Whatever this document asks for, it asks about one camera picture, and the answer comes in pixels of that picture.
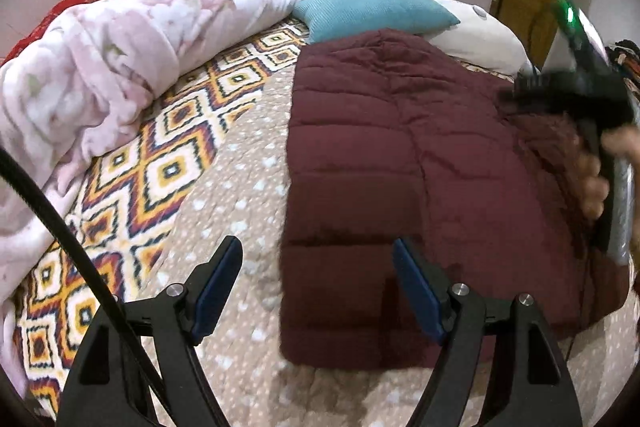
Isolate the maroon puffer coat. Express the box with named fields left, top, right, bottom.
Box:
left=280, top=29, right=633, bottom=370

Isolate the teal pillow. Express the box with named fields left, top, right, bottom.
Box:
left=290, top=0, right=461, bottom=45

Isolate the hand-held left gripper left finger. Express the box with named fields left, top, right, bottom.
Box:
left=56, top=235, right=244, bottom=427

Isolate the bed with patterned bedspread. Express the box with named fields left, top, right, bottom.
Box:
left=12, top=17, right=640, bottom=427

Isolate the pink floral comforter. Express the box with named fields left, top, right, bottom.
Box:
left=0, top=0, right=318, bottom=408

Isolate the black cable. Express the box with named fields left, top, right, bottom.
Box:
left=0, top=149, right=168, bottom=427

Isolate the white pillow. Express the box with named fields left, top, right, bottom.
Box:
left=422, top=0, right=533, bottom=75

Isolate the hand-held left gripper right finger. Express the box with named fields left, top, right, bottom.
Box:
left=392, top=237, right=583, bottom=427

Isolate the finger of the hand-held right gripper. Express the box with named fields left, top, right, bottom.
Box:
left=501, top=72, right=576, bottom=114

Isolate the person's right hand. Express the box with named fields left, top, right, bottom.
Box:
left=574, top=126, right=640, bottom=222

